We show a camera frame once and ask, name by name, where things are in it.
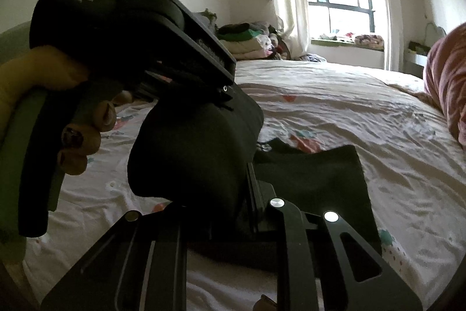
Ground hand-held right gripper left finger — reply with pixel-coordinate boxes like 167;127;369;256
41;202;189;311

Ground black cloth garment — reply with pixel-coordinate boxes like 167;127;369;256
128;88;384;272

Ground patterned windowsill cushion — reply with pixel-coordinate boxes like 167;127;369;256
352;34;385;50

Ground person's left hand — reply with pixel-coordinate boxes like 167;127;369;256
0;46;134;178

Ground pink fuzzy blanket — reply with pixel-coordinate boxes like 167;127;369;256
423;26;466;152

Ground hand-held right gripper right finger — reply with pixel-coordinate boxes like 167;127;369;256
247;163;423;311

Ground white dressing table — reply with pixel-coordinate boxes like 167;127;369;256
403;24;447;79

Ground white printed bed sheet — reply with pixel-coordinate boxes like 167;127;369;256
22;58;466;311

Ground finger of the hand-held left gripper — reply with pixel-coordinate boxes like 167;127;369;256
146;0;238;104

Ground pile of folded clothes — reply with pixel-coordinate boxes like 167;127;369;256
216;21;289;61

